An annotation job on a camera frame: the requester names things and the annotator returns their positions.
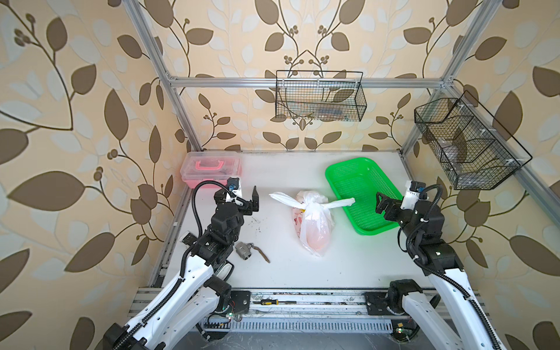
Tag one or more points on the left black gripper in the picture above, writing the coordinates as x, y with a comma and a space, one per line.
246, 208

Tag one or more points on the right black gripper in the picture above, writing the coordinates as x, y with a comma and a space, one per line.
394, 206

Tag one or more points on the white printed plastic bag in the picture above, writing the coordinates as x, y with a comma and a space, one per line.
312, 219

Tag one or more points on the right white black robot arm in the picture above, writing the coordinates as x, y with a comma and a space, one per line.
453, 318

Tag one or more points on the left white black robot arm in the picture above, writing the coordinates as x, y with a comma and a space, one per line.
196, 291

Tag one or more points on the green plastic basket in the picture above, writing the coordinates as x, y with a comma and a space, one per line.
362, 179

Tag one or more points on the pink plastic storage box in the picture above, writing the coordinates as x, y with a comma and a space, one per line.
217, 166

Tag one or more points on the yellow black screwdriver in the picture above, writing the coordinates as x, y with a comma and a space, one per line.
272, 302

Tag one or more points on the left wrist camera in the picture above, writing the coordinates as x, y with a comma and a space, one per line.
234, 191

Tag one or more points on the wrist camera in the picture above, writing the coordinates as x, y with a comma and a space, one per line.
413, 190
234, 191

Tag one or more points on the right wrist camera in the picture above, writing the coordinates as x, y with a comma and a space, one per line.
413, 190

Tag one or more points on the side black wire basket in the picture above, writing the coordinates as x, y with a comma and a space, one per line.
475, 150

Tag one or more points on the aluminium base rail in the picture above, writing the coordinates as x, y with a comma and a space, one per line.
316, 311

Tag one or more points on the rear black wire basket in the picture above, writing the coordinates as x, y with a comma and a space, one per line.
327, 96

